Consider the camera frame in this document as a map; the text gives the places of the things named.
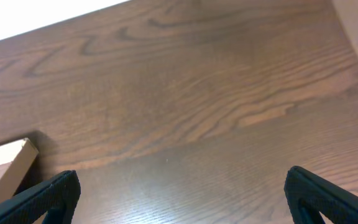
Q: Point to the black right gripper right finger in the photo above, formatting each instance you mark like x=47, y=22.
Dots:
x=310, y=198

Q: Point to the open cardboard box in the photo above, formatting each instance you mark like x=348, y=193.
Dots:
x=16, y=159

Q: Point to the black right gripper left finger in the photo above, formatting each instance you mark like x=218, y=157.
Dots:
x=55, y=199

